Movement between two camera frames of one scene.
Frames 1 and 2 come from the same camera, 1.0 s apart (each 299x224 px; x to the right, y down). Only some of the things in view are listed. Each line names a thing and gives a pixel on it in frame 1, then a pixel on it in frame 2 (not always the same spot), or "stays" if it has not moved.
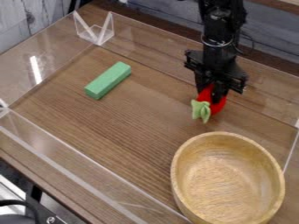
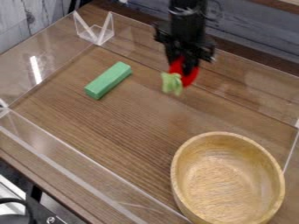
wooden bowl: [228, 181] stays
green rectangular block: [106, 79] stays
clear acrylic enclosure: [102, 122] stays
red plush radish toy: [203, 106] to [175, 80]
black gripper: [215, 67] to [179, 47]
